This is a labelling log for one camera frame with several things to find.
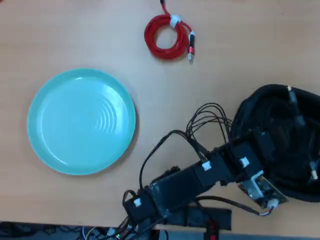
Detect tangled wires under table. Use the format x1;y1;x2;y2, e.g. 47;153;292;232
0;221;141;240

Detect black servo wire bundle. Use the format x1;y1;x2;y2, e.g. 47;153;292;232
138;102;234;190

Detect black rectangular plastic bowl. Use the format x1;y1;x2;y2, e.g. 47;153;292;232
228;84;320;203

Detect red and black table clamp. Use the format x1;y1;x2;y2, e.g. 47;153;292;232
204;219;220;240

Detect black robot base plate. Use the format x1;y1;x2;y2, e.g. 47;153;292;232
154;203;233;232

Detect red braided charging cable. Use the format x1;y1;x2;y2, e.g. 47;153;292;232
143;0;197;66

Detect black braided charging cable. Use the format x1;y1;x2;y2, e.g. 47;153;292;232
249;85;320;186

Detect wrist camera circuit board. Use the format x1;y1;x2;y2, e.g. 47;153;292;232
236;172;289;210

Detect black camera cable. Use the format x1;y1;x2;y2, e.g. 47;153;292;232
193;195;275;217

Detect light teal round plate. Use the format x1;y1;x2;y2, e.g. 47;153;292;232
26;68;137;176

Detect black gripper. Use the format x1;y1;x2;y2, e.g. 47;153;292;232
227;127;276;182

